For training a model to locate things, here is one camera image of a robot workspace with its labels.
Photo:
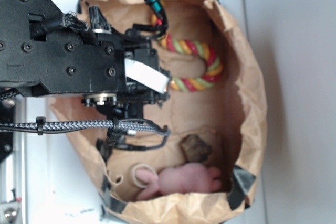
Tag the pink plush toy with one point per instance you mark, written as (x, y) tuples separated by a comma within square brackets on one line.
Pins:
[(189, 178)]

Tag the brown bark chunk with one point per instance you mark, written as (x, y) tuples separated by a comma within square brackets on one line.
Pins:
[(195, 149)]

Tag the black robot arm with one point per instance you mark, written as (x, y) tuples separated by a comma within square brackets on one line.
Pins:
[(47, 53)]

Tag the brown paper bag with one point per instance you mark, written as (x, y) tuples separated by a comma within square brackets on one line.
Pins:
[(230, 116)]

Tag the aluminium frame rail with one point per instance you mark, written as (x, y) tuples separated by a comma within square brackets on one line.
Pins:
[(13, 184)]

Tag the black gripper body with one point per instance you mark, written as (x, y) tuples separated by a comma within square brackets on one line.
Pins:
[(145, 82)]

